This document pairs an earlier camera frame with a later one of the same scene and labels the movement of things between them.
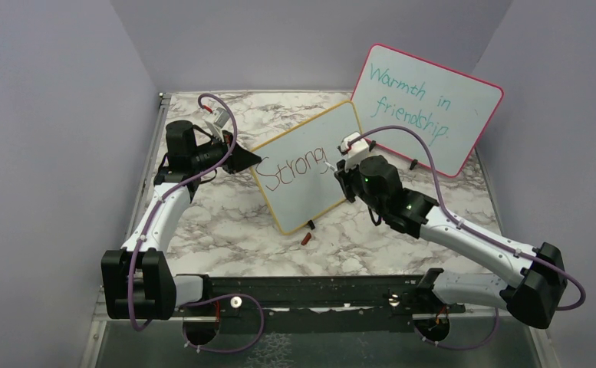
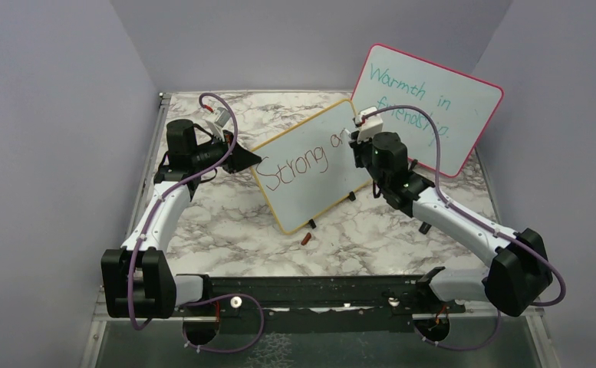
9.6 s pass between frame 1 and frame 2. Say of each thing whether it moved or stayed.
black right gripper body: moved
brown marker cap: stayed
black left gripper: stayed
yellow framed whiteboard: stayed
